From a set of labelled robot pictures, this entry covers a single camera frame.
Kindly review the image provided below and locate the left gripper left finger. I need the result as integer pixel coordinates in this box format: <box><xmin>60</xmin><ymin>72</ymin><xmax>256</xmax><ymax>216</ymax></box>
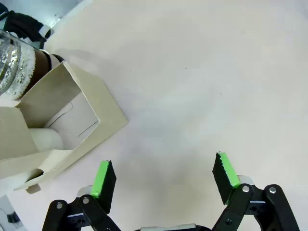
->
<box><xmin>42</xmin><ymin>159</ymin><xmax>121</xmax><ymax>231</ymax></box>

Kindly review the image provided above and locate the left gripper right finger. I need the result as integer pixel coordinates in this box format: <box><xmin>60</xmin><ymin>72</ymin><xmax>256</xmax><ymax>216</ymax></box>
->
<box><xmin>211</xmin><ymin>151</ymin><xmax>300</xmax><ymax>231</ymax></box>

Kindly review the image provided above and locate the black fabric wrap white strap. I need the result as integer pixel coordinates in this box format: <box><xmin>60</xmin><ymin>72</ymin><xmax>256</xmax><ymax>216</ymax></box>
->
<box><xmin>0</xmin><ymin>9</ymin><xmax>52</xmax><ymax>44</ymax></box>

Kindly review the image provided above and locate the white lidded paper cup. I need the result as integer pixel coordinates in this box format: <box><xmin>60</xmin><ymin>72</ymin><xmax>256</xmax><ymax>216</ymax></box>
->
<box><xmin>28</xmin><ymin>127</ymin><xmax>64</xmax><ymax>153</ymax></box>

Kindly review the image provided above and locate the brown cardboard cup carrier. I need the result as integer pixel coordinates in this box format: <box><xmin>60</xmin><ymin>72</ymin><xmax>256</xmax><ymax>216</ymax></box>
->
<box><xmin>0</xmin><ymin>60</ymin><xmax>129</xmax><ymax>194</ymax></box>

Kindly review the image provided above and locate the black clip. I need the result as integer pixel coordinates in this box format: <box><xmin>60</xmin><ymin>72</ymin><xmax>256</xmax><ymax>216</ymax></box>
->
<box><xmin>6</xmin><ymin>211</ymin><xmax>20</xmax><ymax>223</ymax></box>

